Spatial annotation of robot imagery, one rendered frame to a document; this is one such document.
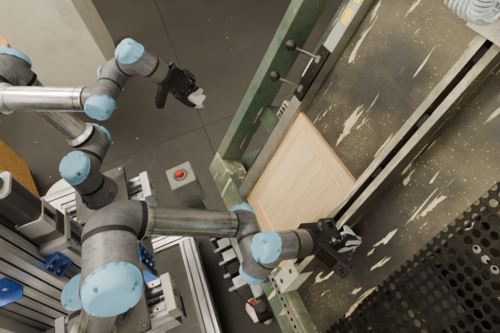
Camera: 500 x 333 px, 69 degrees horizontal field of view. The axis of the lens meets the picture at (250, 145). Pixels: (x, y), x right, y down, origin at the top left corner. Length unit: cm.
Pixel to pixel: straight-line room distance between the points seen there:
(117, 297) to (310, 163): 77
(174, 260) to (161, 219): 143
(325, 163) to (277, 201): 30
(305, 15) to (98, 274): 108
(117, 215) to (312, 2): 98
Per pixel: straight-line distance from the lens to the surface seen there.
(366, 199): 108
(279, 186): 143
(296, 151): 135
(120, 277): 80
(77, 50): 357
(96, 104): 111
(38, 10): 342
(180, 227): 95
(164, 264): 237
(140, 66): 116
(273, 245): 92
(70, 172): 151
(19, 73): 143
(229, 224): 102
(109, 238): 83
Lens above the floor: 227
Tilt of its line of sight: 51 degrees down
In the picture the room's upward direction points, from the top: 15 degrees counter-clockwise
